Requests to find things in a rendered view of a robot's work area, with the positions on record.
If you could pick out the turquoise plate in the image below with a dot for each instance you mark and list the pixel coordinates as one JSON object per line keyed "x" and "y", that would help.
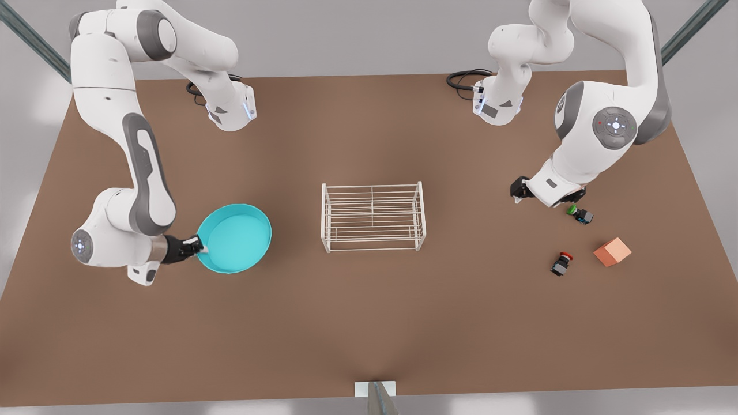
{"x": 235, "y": 238}

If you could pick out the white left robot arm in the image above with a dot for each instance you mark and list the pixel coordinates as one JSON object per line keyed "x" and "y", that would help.
{"x": 605, "y": 121}

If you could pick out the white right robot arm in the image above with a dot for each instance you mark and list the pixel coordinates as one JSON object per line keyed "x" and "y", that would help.
{"x": 104, "y": 80}

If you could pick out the orange cube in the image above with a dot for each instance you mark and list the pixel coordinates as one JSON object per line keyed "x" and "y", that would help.
{"x": 612, "y": 252}

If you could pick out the green button switch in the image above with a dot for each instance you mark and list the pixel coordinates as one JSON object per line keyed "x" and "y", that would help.
{"x": 580, "y": 214}

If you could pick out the red button switch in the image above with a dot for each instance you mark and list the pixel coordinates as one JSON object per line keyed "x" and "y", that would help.
{"x": 561, "y": 264}

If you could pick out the silver frame post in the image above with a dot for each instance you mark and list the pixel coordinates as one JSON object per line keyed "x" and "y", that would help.
{"x": 692, "y": 27}
{"x": 31, "y": 36}
{"x": 380, "y": 399}

